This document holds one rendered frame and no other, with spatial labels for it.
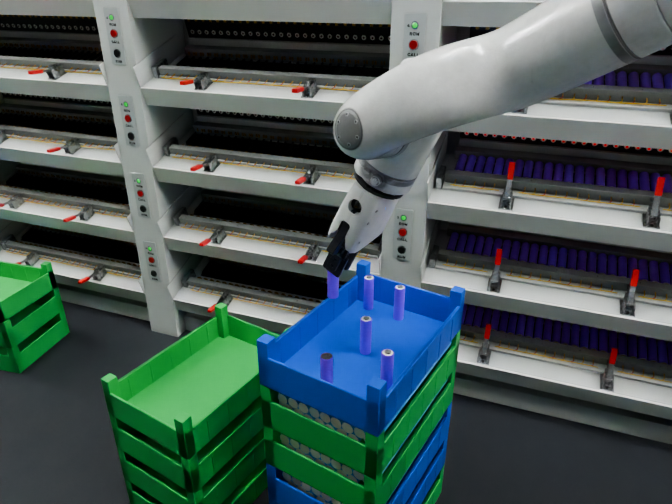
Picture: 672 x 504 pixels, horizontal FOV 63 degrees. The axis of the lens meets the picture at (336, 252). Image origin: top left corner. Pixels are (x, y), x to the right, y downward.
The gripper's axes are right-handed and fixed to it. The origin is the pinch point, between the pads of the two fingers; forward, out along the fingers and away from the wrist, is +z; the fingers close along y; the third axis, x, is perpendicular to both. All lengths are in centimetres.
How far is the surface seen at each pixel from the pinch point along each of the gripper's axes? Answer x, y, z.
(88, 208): 80, 21, 59
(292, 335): -1.1, -7.8, 11.7
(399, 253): -0.4, 36.9, 18.2
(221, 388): 7.3, -6.5, 37.5
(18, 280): 85, 4, 82
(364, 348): -10.8, -1.7, 10.0
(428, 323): -15.9, 12.1, 9.2
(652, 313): -49, 50, 2
